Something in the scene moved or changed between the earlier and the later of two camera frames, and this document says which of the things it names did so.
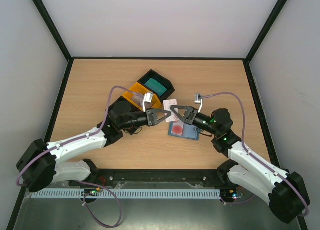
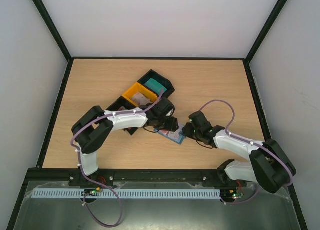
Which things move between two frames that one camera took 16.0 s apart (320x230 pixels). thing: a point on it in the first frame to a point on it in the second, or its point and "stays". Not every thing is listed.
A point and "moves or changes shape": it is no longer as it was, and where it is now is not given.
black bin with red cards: (122, 106) stays
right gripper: (192, 116) to (188, 129)
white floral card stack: (137, 98) stays
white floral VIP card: (167, 104) moves or changes shape
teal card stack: (156, 87) stays
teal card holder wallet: (180, 129) moves or changes shape
